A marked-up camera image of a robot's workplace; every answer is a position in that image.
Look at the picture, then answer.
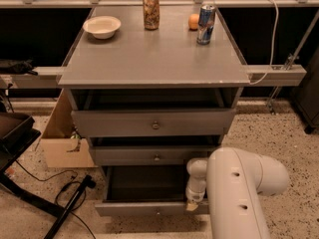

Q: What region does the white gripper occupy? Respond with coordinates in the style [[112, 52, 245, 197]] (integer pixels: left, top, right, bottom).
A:
[[185, 177, 206, 212]]

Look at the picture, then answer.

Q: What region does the grey bottom drawer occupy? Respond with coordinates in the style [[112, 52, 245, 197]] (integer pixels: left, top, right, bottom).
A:
[[96, 165, 209, 216]]

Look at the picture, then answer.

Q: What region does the grey drawer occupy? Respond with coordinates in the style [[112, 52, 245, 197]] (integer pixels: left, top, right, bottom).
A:
[[89, 145, 215, 166], [96, 165, 209, 216], [72, 109, 235, 137]]

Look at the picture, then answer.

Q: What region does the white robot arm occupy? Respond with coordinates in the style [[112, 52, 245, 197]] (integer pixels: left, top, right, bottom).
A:
[[185, 147, 289, 239]]

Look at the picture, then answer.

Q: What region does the grey middle drawer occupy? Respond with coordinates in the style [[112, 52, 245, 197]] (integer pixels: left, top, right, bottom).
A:
[[89, 145, 215, 166]]

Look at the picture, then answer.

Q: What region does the grey top drawer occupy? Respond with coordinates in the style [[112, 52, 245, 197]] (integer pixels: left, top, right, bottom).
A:
[[72, 109, 235, 137]]

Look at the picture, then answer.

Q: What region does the grey drawer cabinet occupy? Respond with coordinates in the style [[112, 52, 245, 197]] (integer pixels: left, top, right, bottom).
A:
[[57, 4, 251, 197]]

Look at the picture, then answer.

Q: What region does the cardboard box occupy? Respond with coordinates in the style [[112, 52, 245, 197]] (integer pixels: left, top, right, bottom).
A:
[[40, 91, 95, 168]]

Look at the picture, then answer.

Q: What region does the black cabinet at right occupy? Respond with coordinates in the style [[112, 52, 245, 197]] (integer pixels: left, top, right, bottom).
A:
[[293, 48, 319, 134]]

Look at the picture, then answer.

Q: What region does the orange fruit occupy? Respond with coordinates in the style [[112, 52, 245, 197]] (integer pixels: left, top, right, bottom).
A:
[[188, 14, 199, 30]]

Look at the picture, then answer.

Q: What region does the black chair base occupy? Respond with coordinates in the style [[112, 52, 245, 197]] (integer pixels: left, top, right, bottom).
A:
[[0, 111, 98, 239]]

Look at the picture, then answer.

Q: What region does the blue silver energy drink can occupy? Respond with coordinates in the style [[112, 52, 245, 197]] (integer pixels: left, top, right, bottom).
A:
[[196, 4, 216, 45]]

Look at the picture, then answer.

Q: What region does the white ceramic bowl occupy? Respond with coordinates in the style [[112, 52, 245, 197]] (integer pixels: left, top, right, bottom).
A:
[[83, 16, 122, 40]]

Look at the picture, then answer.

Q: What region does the brown patterned can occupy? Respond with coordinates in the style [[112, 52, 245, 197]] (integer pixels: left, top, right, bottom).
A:
[[143, 0, 160, 30]]

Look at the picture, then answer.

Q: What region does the black floor cable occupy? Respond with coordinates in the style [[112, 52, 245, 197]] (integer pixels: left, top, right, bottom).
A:
[[15, 158, 98, 239]]

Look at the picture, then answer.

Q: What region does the grey metal rail beam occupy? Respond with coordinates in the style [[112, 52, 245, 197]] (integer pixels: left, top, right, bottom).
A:
[[0, 65, 306, 90]]

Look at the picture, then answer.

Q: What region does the black object on rail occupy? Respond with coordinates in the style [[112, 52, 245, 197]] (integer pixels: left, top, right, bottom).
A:
[[0, 59, 38, 76]]

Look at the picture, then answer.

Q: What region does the white cable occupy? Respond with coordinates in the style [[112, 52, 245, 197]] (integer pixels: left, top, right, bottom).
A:
[[248, 0, 280, 86]]

